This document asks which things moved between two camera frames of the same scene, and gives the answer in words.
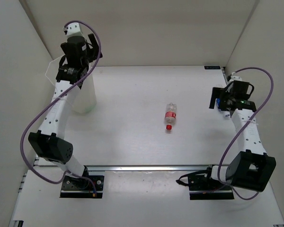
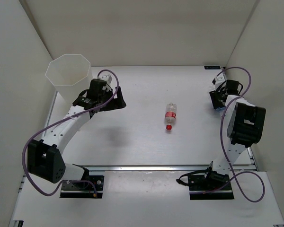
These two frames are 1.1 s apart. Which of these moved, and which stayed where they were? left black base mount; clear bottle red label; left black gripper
Moved: left black gripper
Stayed: clear bottle red label; left black base mount
